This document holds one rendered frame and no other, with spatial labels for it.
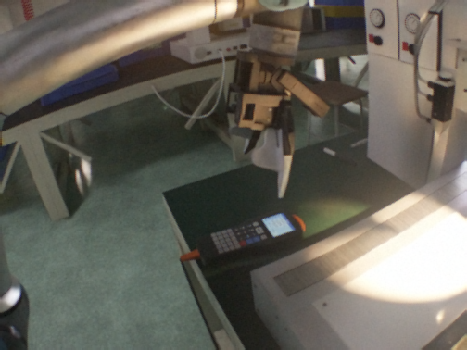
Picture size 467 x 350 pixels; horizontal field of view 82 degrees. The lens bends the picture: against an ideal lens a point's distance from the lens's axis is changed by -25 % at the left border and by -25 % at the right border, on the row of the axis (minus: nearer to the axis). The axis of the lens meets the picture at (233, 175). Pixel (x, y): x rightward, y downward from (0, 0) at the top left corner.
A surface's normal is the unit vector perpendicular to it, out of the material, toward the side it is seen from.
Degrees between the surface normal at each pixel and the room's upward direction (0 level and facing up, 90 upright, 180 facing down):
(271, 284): 0
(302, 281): 0
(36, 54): 86
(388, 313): 0
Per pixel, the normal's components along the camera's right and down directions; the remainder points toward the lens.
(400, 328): -0.12, -0.85
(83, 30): 0.38, 0.35
